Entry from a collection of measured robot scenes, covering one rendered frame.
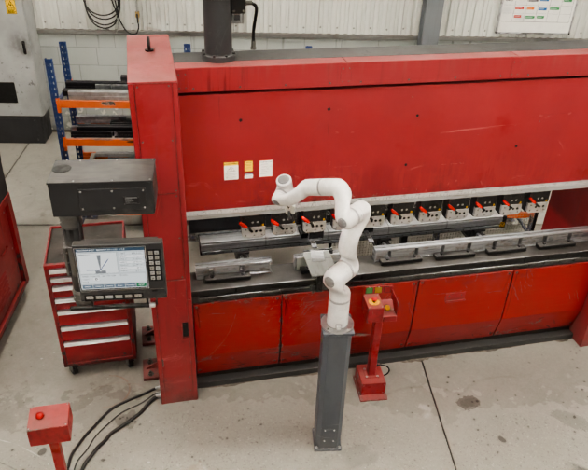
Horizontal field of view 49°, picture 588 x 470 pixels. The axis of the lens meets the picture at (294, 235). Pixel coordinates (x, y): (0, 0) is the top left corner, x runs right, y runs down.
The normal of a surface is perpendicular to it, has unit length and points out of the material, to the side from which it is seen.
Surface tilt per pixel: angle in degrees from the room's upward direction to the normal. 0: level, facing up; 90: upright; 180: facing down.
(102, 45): 90
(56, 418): 0
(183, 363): 90
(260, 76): 90
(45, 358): 0
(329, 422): 90
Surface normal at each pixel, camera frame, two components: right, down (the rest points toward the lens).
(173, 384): 0.21, 0.54
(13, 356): 0.04, -0.84
